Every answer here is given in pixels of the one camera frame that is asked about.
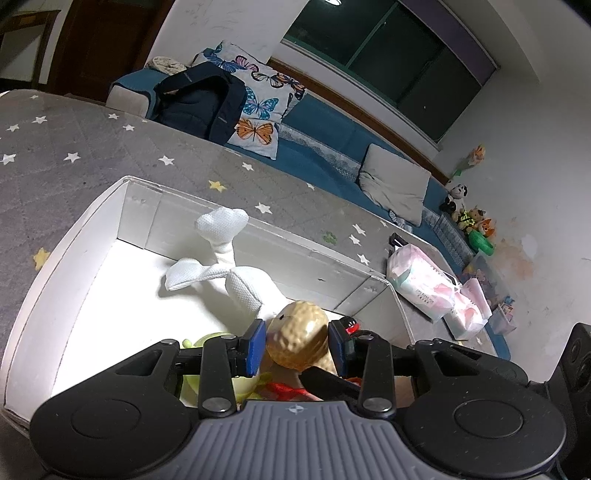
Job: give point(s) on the blue sofa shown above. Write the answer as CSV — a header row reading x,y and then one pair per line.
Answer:
x,y
323,134

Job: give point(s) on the small crumpled cloth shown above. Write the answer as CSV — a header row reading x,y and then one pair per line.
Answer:
x,y
399,219

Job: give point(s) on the beige cloth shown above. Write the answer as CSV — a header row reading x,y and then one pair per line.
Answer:
x,y
167,64

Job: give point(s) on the dark glass window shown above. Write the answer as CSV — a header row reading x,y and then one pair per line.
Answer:
x,y
392,50

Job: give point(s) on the tan round plush head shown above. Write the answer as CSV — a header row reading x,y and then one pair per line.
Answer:
x,y
295,332

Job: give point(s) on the wooden table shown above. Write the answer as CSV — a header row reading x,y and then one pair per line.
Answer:
x,y
41,16

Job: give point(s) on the white plush toy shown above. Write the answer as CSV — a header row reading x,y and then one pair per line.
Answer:
x,y
240,286

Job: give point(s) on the green round toy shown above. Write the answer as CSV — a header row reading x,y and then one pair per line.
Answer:
x,y
482,242

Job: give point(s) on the small red black toy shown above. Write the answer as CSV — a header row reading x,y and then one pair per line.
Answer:
x,y
352,326

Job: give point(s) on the clear plastic storage bin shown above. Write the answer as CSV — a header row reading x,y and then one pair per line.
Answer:
x,y
491,286

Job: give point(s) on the yellow green plush toy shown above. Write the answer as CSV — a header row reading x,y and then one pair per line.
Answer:
x,y
471,219

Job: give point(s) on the white cardboard box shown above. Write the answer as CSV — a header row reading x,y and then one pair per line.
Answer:
x,y
138,217

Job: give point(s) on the flower wall toy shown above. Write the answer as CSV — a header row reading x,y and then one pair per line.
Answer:
x,y
474,158

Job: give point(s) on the red ribbon toy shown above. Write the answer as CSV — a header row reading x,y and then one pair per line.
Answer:
x,y
286,390

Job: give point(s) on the large pink tissue pack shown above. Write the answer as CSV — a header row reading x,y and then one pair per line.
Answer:
x,y
415,277

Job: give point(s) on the dark navy backpack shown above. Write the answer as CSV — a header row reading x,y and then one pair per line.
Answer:
x,y
198,101

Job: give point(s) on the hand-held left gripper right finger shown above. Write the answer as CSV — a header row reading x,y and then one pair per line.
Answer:
x,y
339,348

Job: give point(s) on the brown wooden door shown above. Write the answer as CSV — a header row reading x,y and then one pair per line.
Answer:
x,y
106,46

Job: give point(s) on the small pink tissue pack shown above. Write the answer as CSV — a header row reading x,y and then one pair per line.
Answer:
x,y
466,309

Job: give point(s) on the orange fox plush toy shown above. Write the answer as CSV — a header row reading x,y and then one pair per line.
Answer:
x,y
490,227

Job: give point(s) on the panda plush toy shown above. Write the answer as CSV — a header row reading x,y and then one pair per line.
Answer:
x,y
457,196

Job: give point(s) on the butterfly print pillow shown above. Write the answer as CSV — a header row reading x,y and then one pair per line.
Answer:
x,y
263,106

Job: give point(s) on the small black device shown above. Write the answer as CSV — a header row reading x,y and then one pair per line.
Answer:
x,y
397,242

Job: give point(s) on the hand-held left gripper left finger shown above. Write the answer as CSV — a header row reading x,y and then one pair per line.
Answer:
x,y
255,348

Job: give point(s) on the plain grey pillow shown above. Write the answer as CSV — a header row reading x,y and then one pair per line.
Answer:
x,y
392,180

